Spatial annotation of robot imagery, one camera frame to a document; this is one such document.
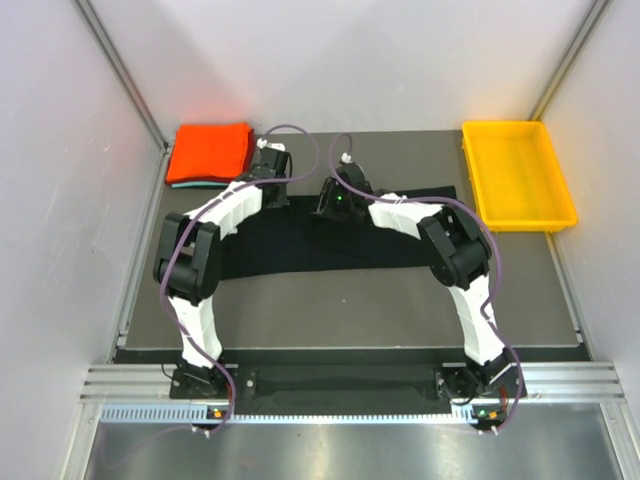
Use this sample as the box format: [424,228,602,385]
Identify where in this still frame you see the black t-shirt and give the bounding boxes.
[221,195,436,280]

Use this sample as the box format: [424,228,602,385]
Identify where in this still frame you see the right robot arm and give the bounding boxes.
[319,162,525,407]

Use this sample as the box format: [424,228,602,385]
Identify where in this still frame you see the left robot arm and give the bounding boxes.
[153,143,293,399]

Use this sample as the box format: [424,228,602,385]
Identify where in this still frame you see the red folded t-shirt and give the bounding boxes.
[243,129,256,173]

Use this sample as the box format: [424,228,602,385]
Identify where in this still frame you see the orange folded t-shirt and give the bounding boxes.
[165,122,253,184]

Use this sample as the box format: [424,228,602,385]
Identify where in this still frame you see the teal folded t-shirt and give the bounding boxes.
[167,181,230,189]

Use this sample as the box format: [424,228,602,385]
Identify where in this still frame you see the yellow plastic tray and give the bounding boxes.
[461,121,578,232]

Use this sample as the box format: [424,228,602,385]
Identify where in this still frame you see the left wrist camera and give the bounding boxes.
[252,138,293,178]

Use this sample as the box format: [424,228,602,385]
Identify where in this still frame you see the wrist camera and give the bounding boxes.
[336,152,372,194]
[252,138,293,178]

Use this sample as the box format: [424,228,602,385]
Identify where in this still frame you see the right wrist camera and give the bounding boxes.
[336,152,372,194]

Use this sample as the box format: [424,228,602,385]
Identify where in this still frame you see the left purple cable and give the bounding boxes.
[157,122,322,436]

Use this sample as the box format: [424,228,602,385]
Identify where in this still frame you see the purple cable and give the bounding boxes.
[157,122,322,436]
[331,132,524,436]

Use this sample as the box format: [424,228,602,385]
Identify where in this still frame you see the left aluminium frame post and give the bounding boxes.
[69,0,170,151]

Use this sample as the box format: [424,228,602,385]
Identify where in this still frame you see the aluminium frame post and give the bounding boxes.
[69,0,170,151]
[528,0,613,121]

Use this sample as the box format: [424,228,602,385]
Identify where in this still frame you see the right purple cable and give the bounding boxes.
[331,132,524,436]

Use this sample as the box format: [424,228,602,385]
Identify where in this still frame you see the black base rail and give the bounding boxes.
[169,362,526,414]

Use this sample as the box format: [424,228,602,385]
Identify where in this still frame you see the grey slotted cable duct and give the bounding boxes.
[100,403,502,426]

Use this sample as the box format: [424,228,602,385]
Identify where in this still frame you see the right aluminium frame post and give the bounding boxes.
[528,0,613,121]

